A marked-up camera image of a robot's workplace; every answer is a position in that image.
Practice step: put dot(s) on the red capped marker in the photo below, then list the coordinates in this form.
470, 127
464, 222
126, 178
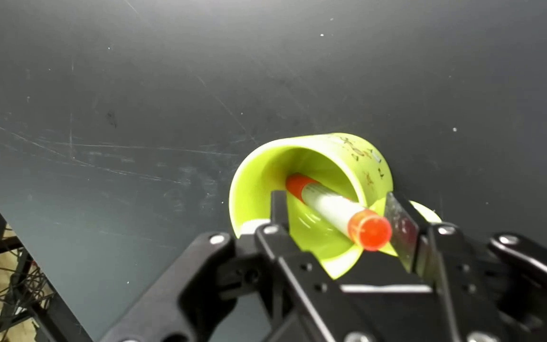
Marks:
341, 212

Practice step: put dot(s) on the yellow green mug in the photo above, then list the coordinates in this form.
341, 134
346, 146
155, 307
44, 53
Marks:
350, 163

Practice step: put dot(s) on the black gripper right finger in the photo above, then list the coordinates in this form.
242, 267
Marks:
476, 279

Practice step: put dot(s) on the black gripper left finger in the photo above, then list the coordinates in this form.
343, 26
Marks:
179, 298

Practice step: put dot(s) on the black table frame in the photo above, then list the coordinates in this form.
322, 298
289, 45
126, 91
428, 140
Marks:
8, 279

